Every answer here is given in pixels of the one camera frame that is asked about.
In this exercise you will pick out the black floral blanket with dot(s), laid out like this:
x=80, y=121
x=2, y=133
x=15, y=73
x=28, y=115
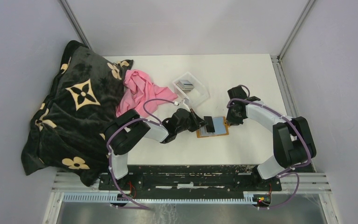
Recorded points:
x=67, y=132

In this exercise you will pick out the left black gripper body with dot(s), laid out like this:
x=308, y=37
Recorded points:
x=180, y=129

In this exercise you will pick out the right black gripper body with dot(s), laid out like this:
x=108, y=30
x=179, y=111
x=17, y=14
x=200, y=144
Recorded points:
x=232, y=117

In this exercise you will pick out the aluminium frame rail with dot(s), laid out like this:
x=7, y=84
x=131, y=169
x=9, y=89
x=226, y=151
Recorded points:
x=311, y=182

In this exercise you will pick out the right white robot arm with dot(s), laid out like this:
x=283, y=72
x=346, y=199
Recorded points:
x=293, y=145

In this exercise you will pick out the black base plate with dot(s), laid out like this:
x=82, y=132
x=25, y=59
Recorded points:
x=195, y=181

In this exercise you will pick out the pink cloth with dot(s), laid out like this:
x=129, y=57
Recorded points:
x=142, y=94

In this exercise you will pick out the white slotted cable duct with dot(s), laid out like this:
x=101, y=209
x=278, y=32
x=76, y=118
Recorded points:
x=114, y=198

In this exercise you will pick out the black vip card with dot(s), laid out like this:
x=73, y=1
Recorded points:
x=209, y=124

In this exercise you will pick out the white plastic tray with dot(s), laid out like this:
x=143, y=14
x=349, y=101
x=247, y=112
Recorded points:
x=195, y=97

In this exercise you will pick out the stack of credit cards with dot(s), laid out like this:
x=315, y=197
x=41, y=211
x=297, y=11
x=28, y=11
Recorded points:
x=185, y=85

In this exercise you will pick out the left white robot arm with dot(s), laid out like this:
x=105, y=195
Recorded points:
x=126, y=131

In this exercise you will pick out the yellow leather card holder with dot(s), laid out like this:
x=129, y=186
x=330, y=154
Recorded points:
x=215, y=126

